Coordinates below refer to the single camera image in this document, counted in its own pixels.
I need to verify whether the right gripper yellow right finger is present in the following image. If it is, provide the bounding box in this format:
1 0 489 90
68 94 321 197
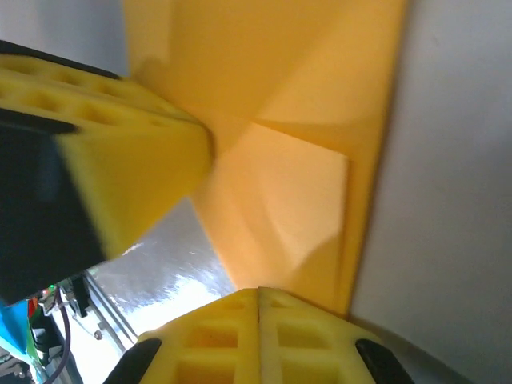
258 286 415 384

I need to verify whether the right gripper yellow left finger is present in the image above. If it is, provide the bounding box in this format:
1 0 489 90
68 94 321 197
104 287 260 384

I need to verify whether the orange paper sheet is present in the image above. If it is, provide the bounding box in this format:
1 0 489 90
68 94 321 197
122 0 409 321

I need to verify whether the aluminium mounting rail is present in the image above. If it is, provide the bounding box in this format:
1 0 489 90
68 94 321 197
78 274 139 353

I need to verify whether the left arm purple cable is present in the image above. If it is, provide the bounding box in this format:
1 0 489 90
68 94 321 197
47 286 73 384

